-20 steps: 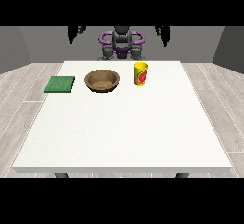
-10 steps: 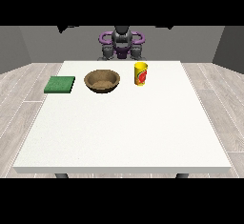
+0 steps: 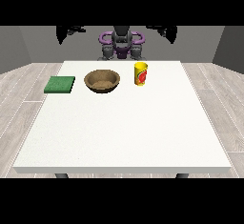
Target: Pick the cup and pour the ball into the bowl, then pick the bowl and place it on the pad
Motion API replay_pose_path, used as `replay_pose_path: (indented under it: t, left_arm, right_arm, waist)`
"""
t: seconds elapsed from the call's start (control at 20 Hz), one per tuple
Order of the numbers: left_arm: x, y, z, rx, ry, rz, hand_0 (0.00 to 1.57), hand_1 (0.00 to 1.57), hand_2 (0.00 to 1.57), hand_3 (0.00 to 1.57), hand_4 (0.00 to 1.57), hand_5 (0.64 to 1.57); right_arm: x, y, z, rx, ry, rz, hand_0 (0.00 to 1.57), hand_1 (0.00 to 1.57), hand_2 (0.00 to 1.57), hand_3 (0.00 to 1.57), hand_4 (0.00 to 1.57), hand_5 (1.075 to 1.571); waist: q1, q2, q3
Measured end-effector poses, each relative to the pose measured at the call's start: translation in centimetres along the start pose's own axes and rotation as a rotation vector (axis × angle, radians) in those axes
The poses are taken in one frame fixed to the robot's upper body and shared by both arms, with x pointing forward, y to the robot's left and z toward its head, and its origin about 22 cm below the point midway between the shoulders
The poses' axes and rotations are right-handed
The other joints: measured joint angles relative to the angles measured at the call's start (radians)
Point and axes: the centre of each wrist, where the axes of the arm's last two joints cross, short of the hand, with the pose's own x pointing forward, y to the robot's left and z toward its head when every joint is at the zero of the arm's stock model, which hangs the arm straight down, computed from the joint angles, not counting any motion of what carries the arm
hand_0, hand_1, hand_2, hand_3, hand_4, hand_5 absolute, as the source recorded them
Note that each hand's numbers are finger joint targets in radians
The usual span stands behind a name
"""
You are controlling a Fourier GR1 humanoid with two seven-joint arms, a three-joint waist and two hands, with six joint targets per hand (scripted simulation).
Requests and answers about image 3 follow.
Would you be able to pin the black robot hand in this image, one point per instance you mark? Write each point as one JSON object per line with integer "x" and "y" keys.
{"x": 61, "y": 32}
{"x": 171, "y": 32}

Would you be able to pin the yellow cup melon print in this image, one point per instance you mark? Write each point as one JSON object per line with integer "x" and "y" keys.
{"x": 140, "y": 74}

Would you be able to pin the green square pad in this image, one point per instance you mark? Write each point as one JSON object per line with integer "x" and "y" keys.
{"x": 59, "y": 84}

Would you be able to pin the brown wooden bowl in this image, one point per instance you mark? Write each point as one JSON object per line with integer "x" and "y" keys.
{"x": 102, "y": 81}

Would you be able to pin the grey robot trunk purple rings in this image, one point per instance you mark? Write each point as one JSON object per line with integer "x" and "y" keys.
{"x": 121, "y": 46}

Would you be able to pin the dark table leg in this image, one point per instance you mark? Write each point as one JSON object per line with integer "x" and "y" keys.
{"x": 182, "y": 175}
{"x": 62, "y": 175}

